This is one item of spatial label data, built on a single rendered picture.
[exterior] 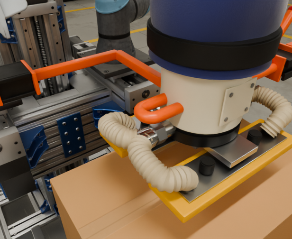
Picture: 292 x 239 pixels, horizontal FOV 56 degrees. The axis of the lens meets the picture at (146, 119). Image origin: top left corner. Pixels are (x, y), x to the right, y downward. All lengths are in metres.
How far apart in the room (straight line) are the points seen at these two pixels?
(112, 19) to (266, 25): 0.63
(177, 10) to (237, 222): 0.44
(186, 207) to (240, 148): 0.16
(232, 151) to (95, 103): 0.62
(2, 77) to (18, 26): 0.40
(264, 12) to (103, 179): 0.50
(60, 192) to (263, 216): 0.46
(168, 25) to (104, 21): 0.59
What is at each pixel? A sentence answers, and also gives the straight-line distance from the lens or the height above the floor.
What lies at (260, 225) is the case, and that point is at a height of 0.94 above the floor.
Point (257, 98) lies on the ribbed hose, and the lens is 0.69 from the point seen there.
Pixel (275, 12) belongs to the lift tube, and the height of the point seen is 1.35.
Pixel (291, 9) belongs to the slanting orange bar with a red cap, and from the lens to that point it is 0.72.
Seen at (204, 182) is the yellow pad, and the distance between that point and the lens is 0.52.
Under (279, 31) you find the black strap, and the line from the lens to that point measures 0.50.
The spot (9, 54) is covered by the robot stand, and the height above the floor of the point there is 1.08.
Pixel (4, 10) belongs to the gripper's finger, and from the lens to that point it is 0.53.
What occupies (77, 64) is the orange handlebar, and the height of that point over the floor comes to 1.19.
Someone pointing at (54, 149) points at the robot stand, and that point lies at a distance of 1.07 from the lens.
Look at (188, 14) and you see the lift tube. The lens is 0.41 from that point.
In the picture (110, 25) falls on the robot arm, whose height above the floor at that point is 1.17.
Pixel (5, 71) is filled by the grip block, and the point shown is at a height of 1.21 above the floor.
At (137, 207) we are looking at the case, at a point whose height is 0.94.
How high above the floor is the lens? 1.46
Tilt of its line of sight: 36 degrees down
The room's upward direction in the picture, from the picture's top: straight up
